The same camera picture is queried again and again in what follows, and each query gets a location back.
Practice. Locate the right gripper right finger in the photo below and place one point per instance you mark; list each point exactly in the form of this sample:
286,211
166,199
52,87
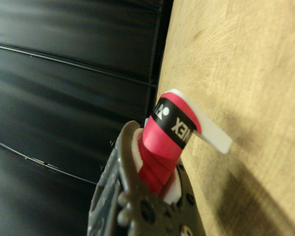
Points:
129,159

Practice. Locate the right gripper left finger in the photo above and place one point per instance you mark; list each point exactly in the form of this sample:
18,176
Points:
110,167

